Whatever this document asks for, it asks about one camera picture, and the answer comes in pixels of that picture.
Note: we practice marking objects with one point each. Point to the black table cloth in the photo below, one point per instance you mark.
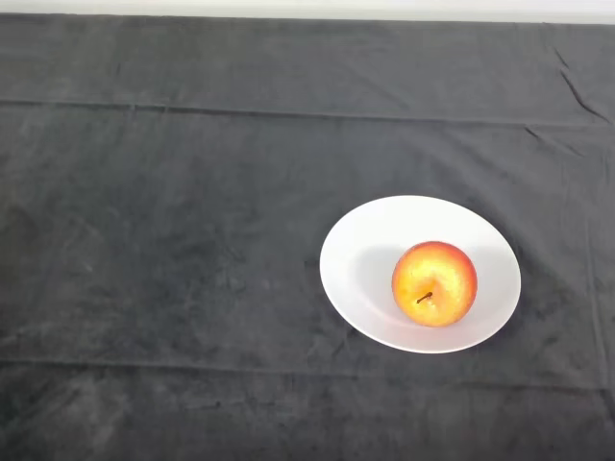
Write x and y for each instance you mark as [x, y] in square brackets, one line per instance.
[192, 240]

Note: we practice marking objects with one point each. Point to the red yellow apple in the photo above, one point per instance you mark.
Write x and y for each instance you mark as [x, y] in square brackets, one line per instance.
[435, 283]

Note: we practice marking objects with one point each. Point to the white round plate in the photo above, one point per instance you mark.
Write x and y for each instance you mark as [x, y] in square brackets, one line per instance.
[365, 269]

